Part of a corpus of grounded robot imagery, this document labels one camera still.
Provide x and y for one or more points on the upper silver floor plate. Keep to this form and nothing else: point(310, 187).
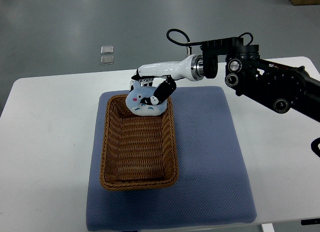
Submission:
point(107, 49)

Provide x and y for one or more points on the brown wicker basket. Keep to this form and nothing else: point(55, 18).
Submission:
point(138, 152)

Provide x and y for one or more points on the blue plush toy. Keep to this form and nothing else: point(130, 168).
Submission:
point(134, 104)

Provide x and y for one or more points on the white table leg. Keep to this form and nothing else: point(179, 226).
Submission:
point(267, 227)

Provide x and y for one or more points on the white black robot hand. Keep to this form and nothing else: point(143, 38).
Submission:
point(171, 71)

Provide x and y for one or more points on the blue fabric mat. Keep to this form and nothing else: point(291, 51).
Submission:
point(183, 168)

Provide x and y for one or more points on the lower silver floor plate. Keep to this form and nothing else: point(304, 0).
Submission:
point(107, 60)

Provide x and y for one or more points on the silver floor plate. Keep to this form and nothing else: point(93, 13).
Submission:
point(107, 60)
point(107, 49)

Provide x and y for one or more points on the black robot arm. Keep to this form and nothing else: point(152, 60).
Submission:
point(276, 86)

